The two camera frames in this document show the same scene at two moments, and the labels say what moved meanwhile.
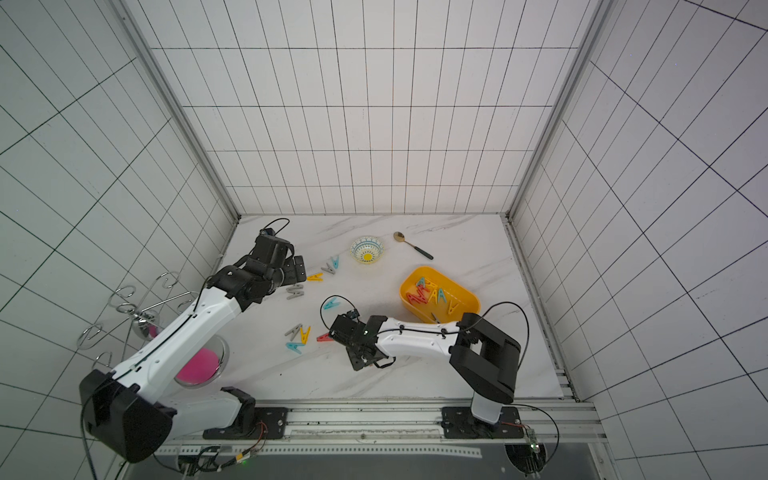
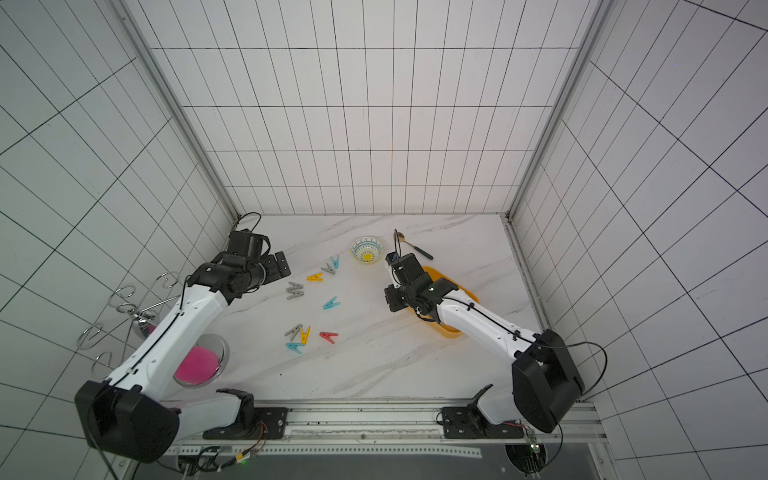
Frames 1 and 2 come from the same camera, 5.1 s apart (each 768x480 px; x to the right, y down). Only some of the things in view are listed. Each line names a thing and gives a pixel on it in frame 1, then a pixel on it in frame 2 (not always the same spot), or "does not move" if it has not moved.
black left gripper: [289, 267] → [271, 263]
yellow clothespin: [304, 336] does not move
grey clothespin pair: [295, 294] does not move
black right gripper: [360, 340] → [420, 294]
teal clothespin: [331, 303] does not move
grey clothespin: [294, 331] does not move
